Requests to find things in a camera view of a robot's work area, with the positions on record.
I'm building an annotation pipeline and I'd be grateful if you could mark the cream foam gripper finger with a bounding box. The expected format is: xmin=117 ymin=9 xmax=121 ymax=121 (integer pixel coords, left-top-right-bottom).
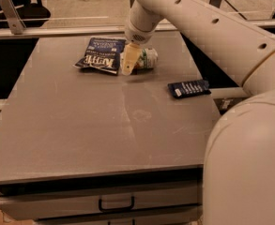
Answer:
xmin=121 ymin=42 xmax=142 ymax=76

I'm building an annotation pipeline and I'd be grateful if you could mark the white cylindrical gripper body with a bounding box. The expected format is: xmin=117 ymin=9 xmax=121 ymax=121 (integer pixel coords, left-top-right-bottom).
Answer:
xmin=125 ymin=22 xmax=154 ymax=44

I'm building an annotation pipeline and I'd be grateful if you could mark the crushed silver 7up can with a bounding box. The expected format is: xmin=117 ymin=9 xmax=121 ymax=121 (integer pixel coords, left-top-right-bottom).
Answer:
xmin=135 ymin=48 xmax=158 ymax=69

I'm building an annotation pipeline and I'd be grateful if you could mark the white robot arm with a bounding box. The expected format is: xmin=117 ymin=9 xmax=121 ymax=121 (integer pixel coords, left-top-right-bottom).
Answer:
xmin=125 ymin=0 xmax=275 ymax=225

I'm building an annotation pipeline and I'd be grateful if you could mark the blue Kettle chip bag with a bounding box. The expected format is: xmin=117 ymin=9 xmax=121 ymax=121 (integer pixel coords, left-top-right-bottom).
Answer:
xmin=74 ymin=37 xmax=126 ymax=75

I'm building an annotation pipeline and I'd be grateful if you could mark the lower grey drawer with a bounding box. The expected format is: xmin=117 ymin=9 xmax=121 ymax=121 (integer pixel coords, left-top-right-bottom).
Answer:
xmin=35 ymin=203 xmax=203 ymax=225

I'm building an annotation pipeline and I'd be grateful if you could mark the left metal railing bracket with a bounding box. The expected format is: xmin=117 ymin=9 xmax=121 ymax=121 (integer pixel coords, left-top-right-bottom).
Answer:
xmin=0 ymin=0 xmax=25 ymax=35

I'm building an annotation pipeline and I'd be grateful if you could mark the grey drawer with black handle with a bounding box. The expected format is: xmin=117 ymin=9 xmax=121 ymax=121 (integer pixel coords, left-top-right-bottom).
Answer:
xmin=0 ymin=181 xmax=202 ymax=220

